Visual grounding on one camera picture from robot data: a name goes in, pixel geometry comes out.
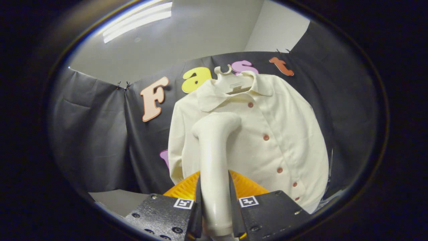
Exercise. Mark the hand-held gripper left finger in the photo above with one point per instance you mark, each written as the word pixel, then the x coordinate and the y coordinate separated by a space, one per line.
pixel 164 217

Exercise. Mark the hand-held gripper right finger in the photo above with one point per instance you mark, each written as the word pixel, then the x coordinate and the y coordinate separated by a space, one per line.
pixel 267 214

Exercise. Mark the white garment steamer head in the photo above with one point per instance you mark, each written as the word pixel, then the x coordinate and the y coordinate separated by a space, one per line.
pixel 214 167

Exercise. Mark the cream button shirt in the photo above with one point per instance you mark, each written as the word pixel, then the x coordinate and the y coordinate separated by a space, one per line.
pixel 284 134

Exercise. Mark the grey top white cabinet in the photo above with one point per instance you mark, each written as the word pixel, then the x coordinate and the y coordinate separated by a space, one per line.
pixel 117 201

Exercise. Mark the black backdrop cloth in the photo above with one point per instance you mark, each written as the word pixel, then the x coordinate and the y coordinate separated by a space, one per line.
pixel 93 134

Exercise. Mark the white plastic hanger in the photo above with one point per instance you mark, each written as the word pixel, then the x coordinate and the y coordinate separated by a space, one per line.
pixel 234 82

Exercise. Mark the ceiling light panel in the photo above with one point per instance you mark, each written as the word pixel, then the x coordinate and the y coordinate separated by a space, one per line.
pixel 137 21

